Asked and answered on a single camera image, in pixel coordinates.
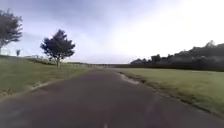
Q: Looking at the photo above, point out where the dark round tree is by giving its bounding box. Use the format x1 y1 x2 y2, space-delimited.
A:
40 28 76 68

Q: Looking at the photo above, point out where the tall dark tree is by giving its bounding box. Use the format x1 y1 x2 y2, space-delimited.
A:
0 9 24 54

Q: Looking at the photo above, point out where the dark wooded hillside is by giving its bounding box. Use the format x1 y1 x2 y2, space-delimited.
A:
128 39 224 72

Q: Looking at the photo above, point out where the small distant tree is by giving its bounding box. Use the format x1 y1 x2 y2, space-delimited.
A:
15 49 22 58

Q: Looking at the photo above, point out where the dark asphalt path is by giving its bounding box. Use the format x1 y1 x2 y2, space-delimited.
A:
0 68 224 128

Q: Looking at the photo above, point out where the green grass field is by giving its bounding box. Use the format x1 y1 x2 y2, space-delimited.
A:
113 67 224 118

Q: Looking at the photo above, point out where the green grass slope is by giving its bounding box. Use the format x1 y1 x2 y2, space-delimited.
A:
0 54 93 98

